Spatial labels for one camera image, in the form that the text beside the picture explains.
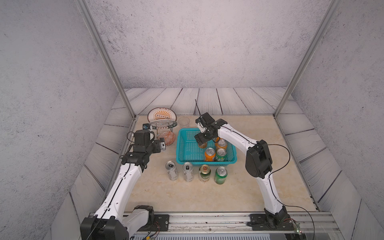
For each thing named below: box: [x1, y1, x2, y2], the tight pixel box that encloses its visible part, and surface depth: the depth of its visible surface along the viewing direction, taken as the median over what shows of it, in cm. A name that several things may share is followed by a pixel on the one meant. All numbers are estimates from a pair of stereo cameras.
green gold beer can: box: [198, 164, 211, 183], surface depth 82 cm
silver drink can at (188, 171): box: [182, 162, 194, 183], surface depth 80 cm
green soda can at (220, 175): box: [214, 166, 228, 185], surface depth 81 cm
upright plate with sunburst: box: [147, 107, 177, 123], surface depth 104 cm
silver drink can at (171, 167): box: [165, 160, 179, 181], surface depth 81 cm
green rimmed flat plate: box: [148, 120, 178, 130], surface depth 106 cm
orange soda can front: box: [205, 147, 216, 162], surface depth 88 cm
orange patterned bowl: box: [159, 131, 176, 147], surface depth 107 cm
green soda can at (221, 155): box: [215, 148, 227, 162], surface depth 88 cm
